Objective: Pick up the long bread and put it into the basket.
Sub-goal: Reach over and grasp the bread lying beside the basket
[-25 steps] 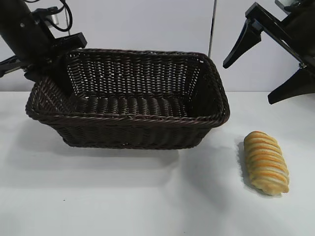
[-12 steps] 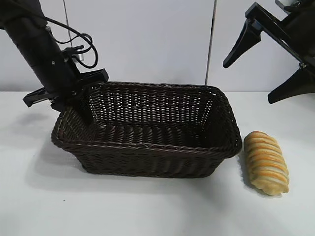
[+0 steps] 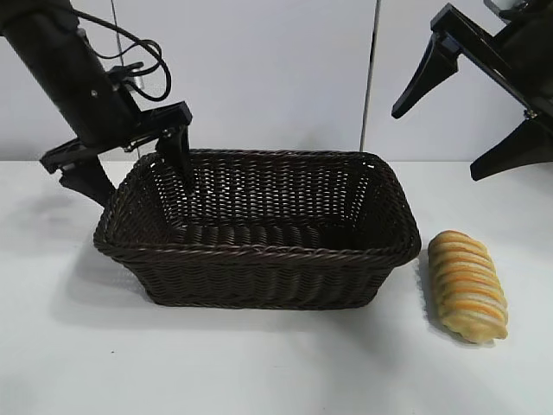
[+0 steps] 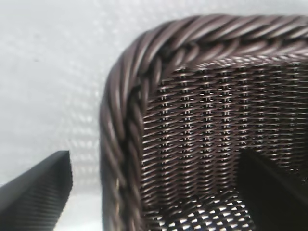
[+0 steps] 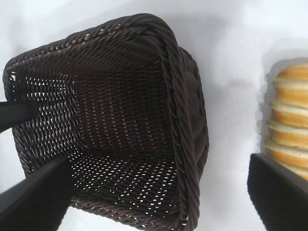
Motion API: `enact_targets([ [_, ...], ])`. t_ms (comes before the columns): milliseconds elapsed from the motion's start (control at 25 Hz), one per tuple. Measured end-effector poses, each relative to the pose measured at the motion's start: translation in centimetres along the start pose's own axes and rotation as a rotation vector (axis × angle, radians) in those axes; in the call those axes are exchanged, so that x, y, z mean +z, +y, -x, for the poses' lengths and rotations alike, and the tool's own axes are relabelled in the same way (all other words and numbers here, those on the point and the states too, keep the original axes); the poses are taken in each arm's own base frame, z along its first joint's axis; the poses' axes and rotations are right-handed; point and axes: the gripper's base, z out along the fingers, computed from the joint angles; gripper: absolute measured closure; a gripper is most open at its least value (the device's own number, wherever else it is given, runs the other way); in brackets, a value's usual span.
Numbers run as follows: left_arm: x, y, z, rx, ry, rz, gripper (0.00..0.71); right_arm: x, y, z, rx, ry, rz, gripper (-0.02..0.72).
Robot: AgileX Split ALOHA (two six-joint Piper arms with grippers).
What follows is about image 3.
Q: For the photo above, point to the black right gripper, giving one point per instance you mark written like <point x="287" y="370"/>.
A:
<point x="514" y="47"/>

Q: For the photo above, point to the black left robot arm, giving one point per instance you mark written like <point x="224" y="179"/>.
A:
<point x="43" y="34"/>

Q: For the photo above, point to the dark brown wicker basket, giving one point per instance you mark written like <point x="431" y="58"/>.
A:
<point x="259" y="276"/>

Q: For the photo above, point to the black left wrist camera bracket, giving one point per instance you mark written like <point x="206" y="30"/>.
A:
<point x="123" y="71"/>

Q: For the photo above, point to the long striped bread loaf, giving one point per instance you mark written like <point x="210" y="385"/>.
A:
<point x="468" y="285"/>

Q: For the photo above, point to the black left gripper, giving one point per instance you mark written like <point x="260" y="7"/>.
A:
<point x="99" y="112"/>

